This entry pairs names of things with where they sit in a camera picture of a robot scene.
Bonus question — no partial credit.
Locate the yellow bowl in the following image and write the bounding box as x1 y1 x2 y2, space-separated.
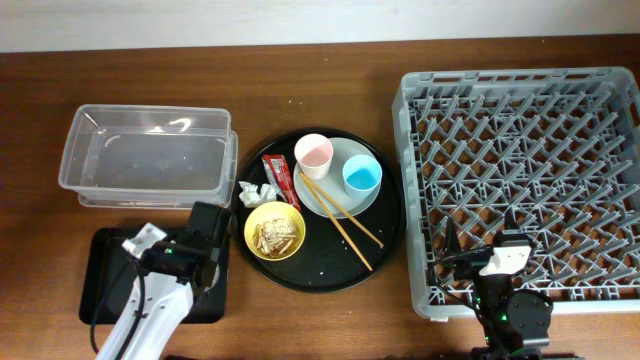
243 202 306 261

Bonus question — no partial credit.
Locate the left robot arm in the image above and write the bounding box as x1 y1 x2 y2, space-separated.
92 202 237 359

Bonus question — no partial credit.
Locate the wooden chopstick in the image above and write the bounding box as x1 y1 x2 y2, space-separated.
299 171 384 248
300 172 373 272

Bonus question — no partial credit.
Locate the white tissue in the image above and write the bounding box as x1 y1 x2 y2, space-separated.
239 181 278 208

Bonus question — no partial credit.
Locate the blue cup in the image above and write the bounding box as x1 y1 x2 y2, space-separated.
342 154 383 199

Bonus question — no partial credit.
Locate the round black tray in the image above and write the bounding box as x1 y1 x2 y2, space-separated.
233 128 406 293

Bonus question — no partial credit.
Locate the red snack wrapper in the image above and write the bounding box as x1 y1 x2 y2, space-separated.
262 154 300 210

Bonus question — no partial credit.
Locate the grey dishwasher rack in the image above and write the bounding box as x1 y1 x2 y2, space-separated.
392 67 639 320

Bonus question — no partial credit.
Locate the pink cup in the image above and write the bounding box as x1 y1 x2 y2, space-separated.
294 133 334 180

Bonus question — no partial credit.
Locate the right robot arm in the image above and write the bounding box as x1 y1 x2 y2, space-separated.
440 210 553 360

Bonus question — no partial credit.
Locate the clear plastic bin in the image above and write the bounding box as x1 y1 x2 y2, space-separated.
58 104 238 209

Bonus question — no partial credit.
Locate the food scraps and rice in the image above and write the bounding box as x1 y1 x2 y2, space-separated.
253 218 301 259

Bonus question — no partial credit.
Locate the black rectangular tray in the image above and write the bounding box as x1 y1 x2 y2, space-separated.
79 227 232 325

